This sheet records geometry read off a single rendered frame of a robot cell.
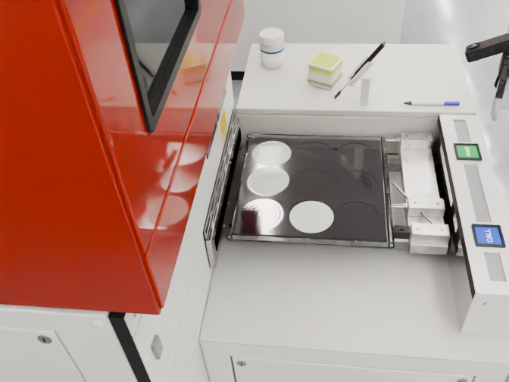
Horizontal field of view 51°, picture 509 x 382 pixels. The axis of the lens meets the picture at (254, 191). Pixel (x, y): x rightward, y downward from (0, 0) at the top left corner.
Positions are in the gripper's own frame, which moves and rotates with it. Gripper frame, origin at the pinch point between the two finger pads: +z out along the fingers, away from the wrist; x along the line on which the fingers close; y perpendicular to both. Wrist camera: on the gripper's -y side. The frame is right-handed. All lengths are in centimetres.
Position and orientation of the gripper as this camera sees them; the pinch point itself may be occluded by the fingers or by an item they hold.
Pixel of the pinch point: (492, 104)
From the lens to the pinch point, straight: 141.5
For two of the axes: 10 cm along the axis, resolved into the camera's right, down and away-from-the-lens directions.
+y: 9.3, 2.3, -3.0
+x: 3.7, -6.1, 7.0
